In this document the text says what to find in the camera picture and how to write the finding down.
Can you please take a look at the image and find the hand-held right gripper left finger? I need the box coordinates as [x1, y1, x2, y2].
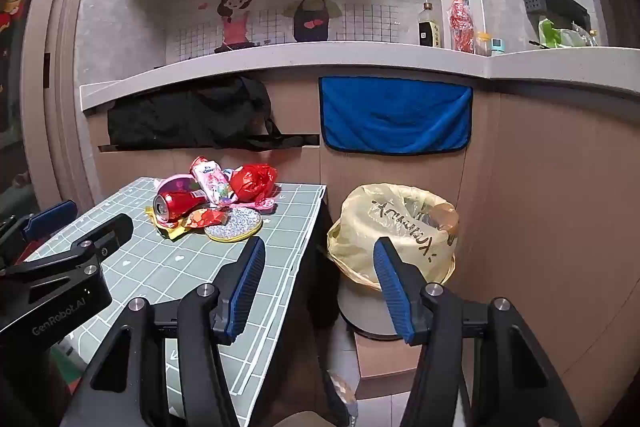
[60, 236, 267, 427]

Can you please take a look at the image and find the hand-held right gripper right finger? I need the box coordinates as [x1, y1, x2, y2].
[372, 237, 583, 427]

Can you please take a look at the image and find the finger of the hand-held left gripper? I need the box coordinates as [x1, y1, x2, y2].
[69, 213, 135, 266]
[0, 201, 77, 260]

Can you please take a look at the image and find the grey trash bin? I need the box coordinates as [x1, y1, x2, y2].
[337, 279, 407, 341]

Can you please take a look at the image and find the yellow foil snack wrapper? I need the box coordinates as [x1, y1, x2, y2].
[145, 207, 187, 241]

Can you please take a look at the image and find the yellow plastic bin bag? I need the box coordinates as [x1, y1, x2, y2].
[327, 183, 460, 291]

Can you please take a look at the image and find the glitter round coaster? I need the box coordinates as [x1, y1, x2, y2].
[204, 206, 262, 242]

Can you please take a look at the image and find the red soda can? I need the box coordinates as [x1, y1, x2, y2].
[154, 191, 209, 224]

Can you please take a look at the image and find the green grid mat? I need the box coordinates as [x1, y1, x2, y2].
[25, 177, 327, 427]

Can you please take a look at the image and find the red gold wrapper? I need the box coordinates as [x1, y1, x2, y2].
[180, 209, 229, 233]

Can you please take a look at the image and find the pink plastic toy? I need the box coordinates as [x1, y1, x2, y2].
[245, 187, 282, 214]

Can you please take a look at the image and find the red plastic bag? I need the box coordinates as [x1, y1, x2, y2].
[230, 164, 279, 202]

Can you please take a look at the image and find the pink snack packet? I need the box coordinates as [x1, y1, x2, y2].
[190, 156, 236, 206]

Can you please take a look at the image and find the black cloth bag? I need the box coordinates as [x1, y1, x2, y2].
[107, 77, 321, 152]

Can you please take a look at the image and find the brown kitchen cabinet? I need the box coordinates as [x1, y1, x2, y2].
[95, 67, 640, 400]

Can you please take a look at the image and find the blue towel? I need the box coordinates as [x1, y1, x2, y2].
[319, 77, 474, 156]

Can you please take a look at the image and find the grey kitchen counter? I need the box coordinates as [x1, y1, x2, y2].
[80, 41, 640, 114]

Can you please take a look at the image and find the dark soy sauce bottle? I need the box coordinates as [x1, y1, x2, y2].
[417, 3, 444, 49]

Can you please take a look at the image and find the orange cap plastic bottle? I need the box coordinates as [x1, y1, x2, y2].
[448, 0, 476, 54]

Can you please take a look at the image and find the green plastic bag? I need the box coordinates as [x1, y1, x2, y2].
[530, 19, 599, 50]

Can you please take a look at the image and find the black dish rack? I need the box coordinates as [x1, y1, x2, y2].
[542, 0, 592, 30]

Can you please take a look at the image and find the beige door frame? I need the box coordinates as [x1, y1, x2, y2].
[22, 0, 117, 208]

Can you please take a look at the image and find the cartoon couple wall sticker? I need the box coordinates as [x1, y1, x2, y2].
[165, 0, 426, 60]

